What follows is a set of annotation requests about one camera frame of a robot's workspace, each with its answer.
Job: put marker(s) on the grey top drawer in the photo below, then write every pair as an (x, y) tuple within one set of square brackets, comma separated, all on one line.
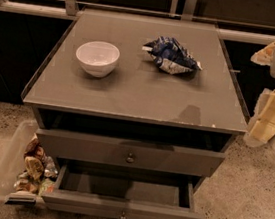
[(129, 153)]

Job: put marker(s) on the crumpled blue chip bag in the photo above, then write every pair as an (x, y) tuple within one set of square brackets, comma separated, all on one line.
[(170, 56)]

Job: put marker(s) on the silver snack bag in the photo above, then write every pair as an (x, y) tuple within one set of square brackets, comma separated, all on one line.
[(50, 169)]

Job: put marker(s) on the grey drawer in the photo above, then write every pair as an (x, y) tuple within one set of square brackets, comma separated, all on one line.
[(129, 153), (120, 198)]

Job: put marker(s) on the metal railing frame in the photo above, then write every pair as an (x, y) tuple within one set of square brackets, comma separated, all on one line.
[(70, 5)]

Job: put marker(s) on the white bowl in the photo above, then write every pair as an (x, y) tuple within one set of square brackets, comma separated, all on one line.
[(98, 58)]

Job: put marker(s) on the brown snack bag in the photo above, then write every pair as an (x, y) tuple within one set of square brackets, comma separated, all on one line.
[(34, 158)]

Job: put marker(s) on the grey drawer cabinet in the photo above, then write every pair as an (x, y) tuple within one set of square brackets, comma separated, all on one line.
[(201, 110)]

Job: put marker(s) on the clear plastic bin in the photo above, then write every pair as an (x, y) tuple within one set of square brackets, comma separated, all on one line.
[(12, 164)]

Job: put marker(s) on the green orange snack bag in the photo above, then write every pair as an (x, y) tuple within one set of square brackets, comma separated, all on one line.
[(46, 185)]

